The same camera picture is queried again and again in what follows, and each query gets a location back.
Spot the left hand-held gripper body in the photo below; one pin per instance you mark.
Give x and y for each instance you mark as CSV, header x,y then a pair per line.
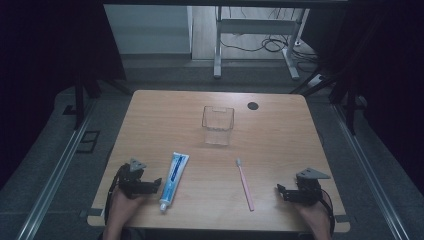
x,y
131,180

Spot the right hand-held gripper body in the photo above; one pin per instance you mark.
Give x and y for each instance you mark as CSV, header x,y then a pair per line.
x,y
310,190

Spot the blue and white toothpaste tube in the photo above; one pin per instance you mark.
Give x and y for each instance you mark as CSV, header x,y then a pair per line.
x,y
173,180

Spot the pink toothbrush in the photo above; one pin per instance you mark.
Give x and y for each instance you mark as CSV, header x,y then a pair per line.
x,y
245,185

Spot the clear plastic cup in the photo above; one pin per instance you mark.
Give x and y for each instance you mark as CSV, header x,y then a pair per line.
x,y
217,126

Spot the person's right hand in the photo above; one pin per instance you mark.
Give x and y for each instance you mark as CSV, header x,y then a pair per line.
x,y
315,216

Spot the black round table grommet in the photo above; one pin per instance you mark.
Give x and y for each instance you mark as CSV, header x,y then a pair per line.
x,y
253,106

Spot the black metal stand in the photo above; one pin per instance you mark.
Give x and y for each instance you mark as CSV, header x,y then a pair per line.
x,y
79,100
350,103

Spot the white power strip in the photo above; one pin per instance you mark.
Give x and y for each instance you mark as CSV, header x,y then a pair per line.
x,y
315,81

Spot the dark curtain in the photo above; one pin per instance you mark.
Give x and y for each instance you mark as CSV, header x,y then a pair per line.
x,y
393,83
40,66

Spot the white cabinet panel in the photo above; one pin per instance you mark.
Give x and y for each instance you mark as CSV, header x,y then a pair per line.
x,y
146,30

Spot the aluminium floor rail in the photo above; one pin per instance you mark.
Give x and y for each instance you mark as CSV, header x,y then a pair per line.
x,y
366,173
56,180

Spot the white metal desk frame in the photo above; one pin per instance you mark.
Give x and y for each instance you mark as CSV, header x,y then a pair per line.
x,y
218,43

